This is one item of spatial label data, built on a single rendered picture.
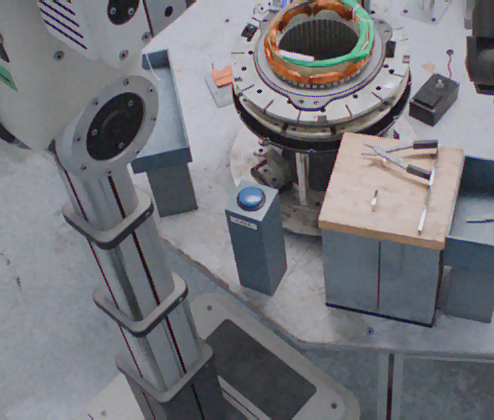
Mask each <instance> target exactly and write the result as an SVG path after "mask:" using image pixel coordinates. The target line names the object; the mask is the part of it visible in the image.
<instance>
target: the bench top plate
mask: <svg viewBox="0 0 494 420"><path fill-rule="evenodd" d="M383 1H384V7H385V8H388V9H387V13H385V15H387V17H388V18H390V19H392V18H394V17H395V16H396V17H397V18H398V20H399V21H400V22H401V24H402V25H403V27H404V28H405V29H406V34H407V35H408V38H409V41H410V46H411V55H410V64H409V65H410V66H409V68H410V70H411V75H412V85H411V86H412V90H411V95H410V99H411V98H412V97H413V96H414V94H416V92H417V91H418V90H419V89H420V88H421V86H422V85H423V84H424V83H425V82H426V81H427V80H428V79H429V77H430V76H431V75H432V74H433V73H434V72H437V73H439V74H441V75H443V76H444V77H447V78H449V77H450V71H449V70H448V67H447V64H448V62H449V60H450V58H449V55H447V54H446V51H447V50H449V49H450V50H453V51H454V52H453V55H451V57H452V61H451V63H450V64H449V66H450V69H451V74H452V75H451V78H450V79H452V80H454V81H456V82H458V83H460V86H459V91H458V98H457V99H456V101H455V103H454V104H452V105H451V107H450V108H449V109H448V110H447V112H446V113H445V114H444V115H443V116H442V117H441V118H440V119H439V121H438V122H437V124H435V125H434V126H433V127H432V126H430V125H426V124H425V123H423V122H421V121H419V120H417V119H413V118H412V117H410V116H409V115H408V112H409V101H408V103H407V106H406V109H405V111H404V112H403V113H402V114H403V115H404V116H405V117H406V119H407V120H408V121H409V123H410V124H411V125H412V128H413V130H414V131H415V133H416V135H417V137H418V140H432V139H438V143H441V146H444V147H450V148H461V149H464V152H463V154H468V155H473V156H480V157H485V158H490V159H494V107H493V99H494V96H492V95H484V94H483V95H478V94H477V93H476V90H475V88H474V85H473V82H470V80H469V77H468V75H467V72H466V66H465V58H466V55H467V50H466V36H467V35H470V34H471V29H465V28H464V5H463V0H452V2H451V4H450V5H449V7H448V8H447V9H446V11H445V12H444V14H443V16H442V18H441V19H440V21H439V22H438V23H437V24H436V25H432V24H427V23H423V22H421V21H418V20H415V19H409V18H407V17H404V16H401V15H400V12H401V10H402V8H403V6H405V4H406V3H407V1H408V0H383ZM255 6H256V0H197V1H196V3H195V4H193V5H192V6H191V7H190V8H188V9H187V10H186V12H185V13H184V14H182V15H181V16H180V17H179V18H178V19H177V20H176V21H174V22H172V24H171V25H170V26H168V27H166V29H164V30H163V31H162V32H161V33H160V34H158V35H157V36H155V37H154V39H152V40H151V42H150V43H149V44H148V46H146V47H145V48H146V50H147V51H145V48H143V53H148V52H152V51H156V50H160V49H164V48H169V52H170V55H171V60H172V63H173V67H174V75H175V80H176V83H177V87H178V92H179V96H180V99H181V108H182V112H183V116H184V120H185V124H186V129H187V135H188V141H189V145H190V148H191V153H192V157H193V161H194V162H192V163H188V165H189V169H190V172H191V176H192V181H193V184H194V193H195V197H196V201H197V205H198V210H190V211H186V212H182V213H178V214H175V215H171V216H163V217H159V212H158V210H157V207H156V204H155V201H154V196H153V193H152V190H151V187H150V185H149V181H148V178H147V174H146V172H145V173H141V174H136V175H134V174H133V171H132V169H131V166H130V164H128V165H127V166H128V169H129V174H130V176H131V179H132V181H133V183H134V184H135V185H136V186H137V187H140V188H141V189H142V190H143V191H144V192H146V193H148V194H149V195H150V196H151V198H152V199H153V203H154V213H153V216H154V221H155V223H156V226H157V229H158V232H159V237H160V239H161V240H163V241H164V242H165V243H166V244H168V245H170V246H171V248H173V249H174V250H177V252H178V253H180V254H181V255H182V256H184V257H185V258H187V259H188V261H191V262H192V263H194V265H195V266H197V267H199V268H200V269H201V270H202V271H204V272H205V273H207V274H208V275H209V276H210V277H211V278H212V279H215V280H216V282H218V283H219V284H222V286H223V287H225V288H226V289H227V290H229V291H230V292H232V293H233V295H235V296H237V297H239V299H240V300H242V301H243V302H245V303H246V304H247V305H249V306H250V308H253V309H254V310H256V312H257V313H259V314H261V315H262V316H263V317H264V318H266V319H267V320H269V321H270V322H271V323H273V325H274V326H277V327H278V328H279V329H280V330H281V331H283V332H285V333H286V334H287V335H288V336H290V337H291V339H294V340H295V341H296V342H297V343H298V344H300V345H305V346H326V347H349V348H365V349H379V350H393V351H415V352H437V353H460V354H482V355H494V310H493V313H492V321H491V324H487V323H483V322H478V321H474V320H470V319H465V318H460V317H455V316H447V315H445V309H446V297H447V291H448V285H449V280H450V274H451V267H450V266H444V270H443V274H442V278H441V283H440V287H439V296H438V301H437V305H436V309H435V314H434V322H433V327H432V328H430V327H421V326H417V325H413V324H408V323H404V322H400V321H395V320H392V319H387V318H379V317H374V316H370V315H366V314H361V313H357V312H353V311H349V310H340V309H336V308H331V307H327V306H325V301H326V300H325V285H324V257H323V243H322V236H310V235H303V234H299V233H291V232H289V231H286V230H284V229H283V231H284V244H285V252H286V259H287V266H288V268H287V270H286V272H285V273H284V277H283V279H282V280H281V282H280V284H279V285H278V289H277V290H276V292H275V294H274V295H273V296H267V295H266V294H263V293H261V292H258V291H256V290H251V289H249V288H246V287H244V286H242V285H240V284H239V276H238V272H237V267H236V263H235V260H234V255H233V247H232V243H231V238H230V235H229V231H228V227H227V218H226V214H225V210H224V209H225V207H226V205H227V203H228V201H229V199H231V197H232V195H233V193H234V191H235V189H236V188H235V186H234V184H233V178H232V174H231V169H230V157H231V151H232V148H233V142H234V140H235V138H236V136H237V135H238V133H239V130H240V129H241V127H242V126H243V124H244V123H243V122H242V121H241V119H240V118H239V114H238V113H237V112H236V110H235V107H234V105H233V104H230V105H227V106H222V107H220V108H218V107H217V106H216V102H215V100H214V99H213V96H212V94H211V93H210V89H209V88H208V85H207V83H206V81H205V78H204V75H208V74H210V75H211V71H212V70H215V69H218V70H221V69H225V68H224V67H225V66H227V65H230V64H231V54H232V53H231V52H232V48H233V43H234V40H235V38H236V36H241V33H242V31H243V30H244V27H245V25H247V21H248V20H249V19H250V18H251V17H252V16H254V15H253V9H254V7H255ZM144 51H145V52H144ZM442 51H443V52H442ZM210 55H211V56H210ZM417 55H419V56H417ZM428 63H430V64H432V65H436V67H435V70H434V72H433V73H429V72H428V71H427V70H425V69H424V68H423V67H422V65H425V64H428ZM179 68H181V70H182V72H180V73H177V72H176V70H175V69H179ZM184 68H185V70H184ZM190 68H192V69H191V70H190ZM197 68H198V69H197ZM454 70H456V71H454ZM189 72H190V73H189ZM440 72H442V73H440ZM457 72H458V73H457ZM188 73H189V74H188ZM195 73H196V74H197V75H196V74H195ZM200 73H201V74H200ZM446 73H448V74H446ZM458 74H459V75H460V76H459V75H458ZM463 74H465V75H463ZM452 77H453V78H452ZM463 77H465V78H463ZM466 81H467V82H466ZM465 82H466V83H465ZM410 99H409V100H410ZM443 124H444V126H445V129H446V131H445V129H444V126H443ZM224 129H225V130H224ZM223 131H224V133H223ZM222 134H223V136H222ZM204 166H205V168H203V167H204ZM202 168H203V169H202ZM199 169H202V171H204V172H205V173H207V174H210V175H207V174H205V173H204V172H202V171H201V170H199Z"/></svg>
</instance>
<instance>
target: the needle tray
mask: <svg viewBox="0 0 494 420"><path fill-rule="evenodd" d="M147 56H148V59H149V61H148V59H147V57H146V53H143V57H142V68H143V69H144V70H145V71H147V72H148V73H150V75H151V76H152V77H153V78H154V80H155V81H156V83H157V88H158V93H159V110H158V119H157V123H156V125H155V127H154V129H153V131H152V135H151V137H150V138H149V140H148V141H147V144H146V146H144V148H143V149H142V150H141V152H140V153H139V154H138V155H137V157H136V158H135V159H134V160H133V161H132V162H131V163H130V166H131V169H132V171H133V174H134V175H136V174H141V173H145V172H146V174H147V178H148V181H149V185H150V187H151V190H152V193H153V196H154V201H155V204H156V207H157V210H158V212H159V217H163V216H171V215H175V214H178V213H182V212H186V211H190V210H198V205H197V201H196V197H195V193H194V184H193V181H192V176H191V172H190V169H189V165H188V163H192V162H194V161H193V157H192V153H191V148H190V145H189V141H188V135H187V129H186V124H185V120H184V116H183V112H182V108H181V99H180V96H179V92H178V87H177V83H176V80H175V75H174V67H173V63H172V60H171V55H170V52H169V48H164V49H160V50H156V51H152V52H148V53H147ZM149 62H150V64H149ZM150 66H151V68H152V70H153V72H154V73H155V74H156V76H155V75H154V73H152V70H151V68H150ZM156 77H157V78H158V79H159V80H157V79H156ZM160 79H161V80H160Z"/></svg>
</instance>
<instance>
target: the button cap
mask: <svg viewBox="0 0 494 420"><path fill-rule="evenodd" d="M262 200H263V196H262V193H261V190H260V189H259V188H257V187H246V188H244V189H243V190H242V191H241V193H239V201H240V204H242V205H243V206H244V207H246V208H254V207H256V206H258V205H260V204H261V202H262Z"/></svg>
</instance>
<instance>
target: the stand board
mask: <svg viewBox="0 0 494 420"><path fill-rule="evenodd" d="M364 143H365V144H368V145H374V146H378V147H380V148H384V147H388V146H393V145H398V144H407V143H412V142H410V141H404V140H398V139H388V138H382V137H377V136H371V135H366V134H354V133H348V132H344V134H343V137H342V143H341V146H340V148H339V152H338V154H337V158H336V161H335V166H334V169H333V172H332V175H331V177H330V181H329V187H328V189H327V192H326V195H325V198H324V201H323V206H322V210H321V212H320V216H319V218H318V227H319V228H323V229H328V230H333V231H337V232H342V233H352V234H356V235H361V236H365V237H371V238H375V239H385V240H390V241H395V242H399V243H404V244H409V245H414V246H423V247H428V248H433V249H437V250H444V243H445V237H446V233H447V228H448V224H449V220H450V211H451V207H452V203H453V198H454V194H455V190H456V185H457V181H458V173H459V169H460V165H461V160H462V156H463V152H464V149H461V148H450V147H444V146H441V149H440V153H439V156H438V161H437V168H436V172H435V176H434V180H433V184H432V188H431V192H430V196H429V204H428V208H427V211H426V216H425V219H424V223H423V231H422V234H421V235H419V234H418V229H419V225H420V222H421V217H422V210H423V206H424V202H425V198H426V194H427V190H428V186H429V182H430V180H424V179H422V178H419V177H417V176H415V175H413V174H409V173H406V170H404V169H403V168H400V167H398V166H397V165H396V164H394V163H391V162H390V161H388V162H387V165H386V168H383V161H384V157H380V156H367V155H361V153H360V152H373V149H371V148H369V147H366V146H363V144H364ZM436 151H437V149H424V150H413V149H408V150H399V151H393V152H390V155H391V156H393V157H396V158H403V161H402V162H405V163H407V164H409V163H410V164H412V165H414V166H416V167H419V168H423V169H425V170H428V171H430V172H431V171H432V167H433V163H434V159H435V155H436ZM375 190H378V198H377V205H376V209H375V211H371V204H372V200H373V197H374V193H375Z"/></svg>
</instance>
